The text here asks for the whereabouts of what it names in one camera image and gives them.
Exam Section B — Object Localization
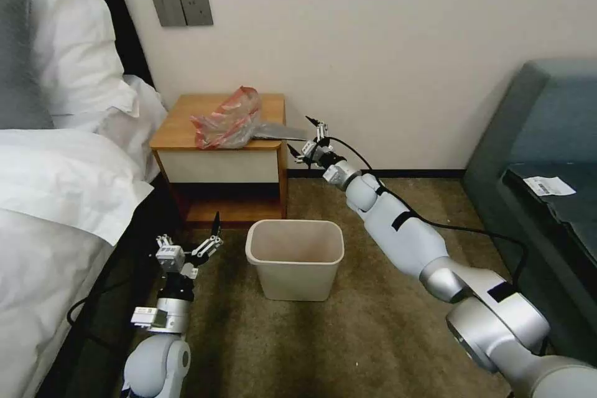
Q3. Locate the wooden nightstand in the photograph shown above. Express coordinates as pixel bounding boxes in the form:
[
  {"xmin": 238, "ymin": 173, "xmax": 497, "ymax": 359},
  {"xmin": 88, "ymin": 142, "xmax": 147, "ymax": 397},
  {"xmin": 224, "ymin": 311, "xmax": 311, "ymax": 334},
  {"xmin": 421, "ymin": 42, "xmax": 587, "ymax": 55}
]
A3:
[{"xmin": 149, "ymin": 93, "xmax": 288, "ymax": 232}]

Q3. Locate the grey wall outlet panel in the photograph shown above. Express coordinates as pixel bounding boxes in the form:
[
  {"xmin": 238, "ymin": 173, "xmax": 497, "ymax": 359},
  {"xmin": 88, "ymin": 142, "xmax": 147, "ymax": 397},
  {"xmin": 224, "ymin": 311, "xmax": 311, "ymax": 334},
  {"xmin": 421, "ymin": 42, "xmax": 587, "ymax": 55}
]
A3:
[{"xmin": 180, "ymin": 0, "xmax": 215, "ymax": 27}]

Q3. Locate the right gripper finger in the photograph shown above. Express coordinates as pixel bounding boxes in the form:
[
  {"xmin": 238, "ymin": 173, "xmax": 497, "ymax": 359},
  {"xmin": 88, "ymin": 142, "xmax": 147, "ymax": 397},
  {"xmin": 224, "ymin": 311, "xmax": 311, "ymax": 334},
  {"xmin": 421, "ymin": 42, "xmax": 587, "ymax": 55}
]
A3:
[
  {"xmin": 286, "ymin": 142, "xmax": 313, "ymax": 167},
  {"xmin": 305, "ymin": 115, "xmax": 333, "ymax": 145}
]

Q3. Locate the grey wall switch panel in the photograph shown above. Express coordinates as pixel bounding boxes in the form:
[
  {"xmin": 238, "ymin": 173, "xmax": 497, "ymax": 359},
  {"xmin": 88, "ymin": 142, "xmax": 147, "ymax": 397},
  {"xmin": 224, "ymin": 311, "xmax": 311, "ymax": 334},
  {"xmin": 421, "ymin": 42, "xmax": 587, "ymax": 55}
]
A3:
[{"xmin": 151, "ymin": 0, "xmax": 186, "ymax": 29}]

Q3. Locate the black headboard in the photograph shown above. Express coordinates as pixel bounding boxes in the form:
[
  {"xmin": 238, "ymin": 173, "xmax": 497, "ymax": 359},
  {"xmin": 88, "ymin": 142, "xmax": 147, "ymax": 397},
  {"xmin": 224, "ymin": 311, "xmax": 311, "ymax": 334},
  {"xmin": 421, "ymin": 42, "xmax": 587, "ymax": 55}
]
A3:
[{"xmin": 99, "ymin": 0, "xmax": 157, "ymax": 92}]

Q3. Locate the beige plastic trash can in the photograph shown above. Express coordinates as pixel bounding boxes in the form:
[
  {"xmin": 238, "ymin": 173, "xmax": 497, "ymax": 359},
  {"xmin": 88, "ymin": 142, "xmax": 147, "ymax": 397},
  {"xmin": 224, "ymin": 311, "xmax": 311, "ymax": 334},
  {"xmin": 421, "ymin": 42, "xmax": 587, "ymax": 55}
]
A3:
[{"xmin": 245, "ymin": 218, "xmax": 346, "ymax": 302}]

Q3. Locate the white pillow with flange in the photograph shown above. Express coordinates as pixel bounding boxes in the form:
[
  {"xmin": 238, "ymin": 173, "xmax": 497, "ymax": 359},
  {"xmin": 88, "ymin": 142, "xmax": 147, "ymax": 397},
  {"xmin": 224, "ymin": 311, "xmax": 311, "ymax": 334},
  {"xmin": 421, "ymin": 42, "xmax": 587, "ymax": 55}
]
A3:
[{"xmin": 50, "ymin": 73, "xmax": 170, "ymax": 183}]

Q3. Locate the red transparent garbage bag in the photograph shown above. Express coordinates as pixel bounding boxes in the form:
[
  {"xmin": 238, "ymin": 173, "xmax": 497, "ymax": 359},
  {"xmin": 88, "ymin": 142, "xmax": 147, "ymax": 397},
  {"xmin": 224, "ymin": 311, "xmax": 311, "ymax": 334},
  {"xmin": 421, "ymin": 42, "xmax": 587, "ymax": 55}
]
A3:
[{"xmin": 190, "ymin": 85, "xmax": 265, "ymax": 152}]

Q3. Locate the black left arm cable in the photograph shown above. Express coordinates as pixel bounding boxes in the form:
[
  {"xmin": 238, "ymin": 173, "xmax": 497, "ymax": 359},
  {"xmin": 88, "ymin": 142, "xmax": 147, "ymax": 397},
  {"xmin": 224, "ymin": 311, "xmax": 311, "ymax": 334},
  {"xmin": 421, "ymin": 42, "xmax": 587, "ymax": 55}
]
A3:
[{"xmin": 67, "ymin": 271, "xmax": 160, "ymax": 348}]

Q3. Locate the grey pillow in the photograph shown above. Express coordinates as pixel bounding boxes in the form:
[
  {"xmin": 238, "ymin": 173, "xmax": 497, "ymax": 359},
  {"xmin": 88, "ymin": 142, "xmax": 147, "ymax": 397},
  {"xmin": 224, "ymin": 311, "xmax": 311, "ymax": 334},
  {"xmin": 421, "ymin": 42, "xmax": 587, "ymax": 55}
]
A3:
[{"xmin": 0, "ymin": 0, "xmax": 55, "ymax": 131}]

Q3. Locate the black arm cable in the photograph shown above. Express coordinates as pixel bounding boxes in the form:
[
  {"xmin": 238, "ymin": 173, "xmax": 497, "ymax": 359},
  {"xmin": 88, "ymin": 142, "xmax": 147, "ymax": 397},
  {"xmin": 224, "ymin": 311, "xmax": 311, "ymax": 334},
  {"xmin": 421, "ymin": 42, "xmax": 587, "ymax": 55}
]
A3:
[
  {"xmin": 325, "ymin": 136, "xmax": 529, "ymax": 288},
  {"xmin": 67, "ymin": 271, "xmax": 160, "ymax": 348}
]

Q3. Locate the white paper label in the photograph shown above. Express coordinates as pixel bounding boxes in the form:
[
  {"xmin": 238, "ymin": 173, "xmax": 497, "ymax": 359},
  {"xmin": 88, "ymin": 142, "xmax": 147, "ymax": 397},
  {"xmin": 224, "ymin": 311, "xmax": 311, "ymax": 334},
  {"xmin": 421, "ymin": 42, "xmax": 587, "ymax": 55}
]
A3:
[{"xmin": 522, "ymin": 175, "xmax": 577, "ymax": 197}]

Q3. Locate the teal sofa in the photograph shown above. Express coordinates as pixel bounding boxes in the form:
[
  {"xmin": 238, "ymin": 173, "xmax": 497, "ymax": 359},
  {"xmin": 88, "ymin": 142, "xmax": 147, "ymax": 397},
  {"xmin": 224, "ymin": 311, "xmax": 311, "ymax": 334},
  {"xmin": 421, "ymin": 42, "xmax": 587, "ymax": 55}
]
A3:
[{"xmin": 461, "ymin": 59, "xmax": 597, "ymax": 367}]

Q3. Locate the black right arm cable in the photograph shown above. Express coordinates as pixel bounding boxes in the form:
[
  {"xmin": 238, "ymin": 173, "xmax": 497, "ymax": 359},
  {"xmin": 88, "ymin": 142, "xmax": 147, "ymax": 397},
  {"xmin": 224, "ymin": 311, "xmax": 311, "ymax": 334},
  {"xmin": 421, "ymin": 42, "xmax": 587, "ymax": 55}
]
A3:
[{"xmin": 325, "ymin": 136, "xmax": 529, "ymax": 288}]

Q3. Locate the large white pillow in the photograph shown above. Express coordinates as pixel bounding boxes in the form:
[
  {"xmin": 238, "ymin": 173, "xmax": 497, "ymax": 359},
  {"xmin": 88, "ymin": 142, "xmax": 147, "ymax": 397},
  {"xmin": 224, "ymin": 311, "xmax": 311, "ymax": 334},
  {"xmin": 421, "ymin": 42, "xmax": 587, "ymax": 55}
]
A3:
[{"xmin": 29, "ymin": 0, "xmax": 126, "ymax": 118}]

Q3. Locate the white duvet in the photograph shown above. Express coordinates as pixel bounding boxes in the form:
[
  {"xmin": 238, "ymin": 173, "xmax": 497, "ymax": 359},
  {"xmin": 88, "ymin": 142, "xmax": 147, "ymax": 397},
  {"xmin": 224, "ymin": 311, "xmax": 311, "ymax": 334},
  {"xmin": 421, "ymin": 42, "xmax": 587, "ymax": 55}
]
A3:
[{"xmin": 0, "ymin": 128, "xmax": 155, "ymax": 398}]

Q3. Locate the grey plastic bag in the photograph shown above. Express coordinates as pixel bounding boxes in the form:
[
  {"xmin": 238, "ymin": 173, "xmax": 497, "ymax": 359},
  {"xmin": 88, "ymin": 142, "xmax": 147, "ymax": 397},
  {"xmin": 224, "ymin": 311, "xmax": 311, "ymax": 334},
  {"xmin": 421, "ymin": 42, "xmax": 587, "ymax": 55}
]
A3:
[{"xmin": 251, "ymin": 119, "xmax": 307, "ymax": 143}]

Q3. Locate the black bed base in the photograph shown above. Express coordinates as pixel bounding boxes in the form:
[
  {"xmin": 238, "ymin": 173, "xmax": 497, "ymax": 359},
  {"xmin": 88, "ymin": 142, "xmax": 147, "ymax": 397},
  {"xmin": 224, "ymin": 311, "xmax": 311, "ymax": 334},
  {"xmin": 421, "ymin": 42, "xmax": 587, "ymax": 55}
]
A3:
[{"xmin": 42, "ymin": 177, "xmax": 174, "ymax": 398}]

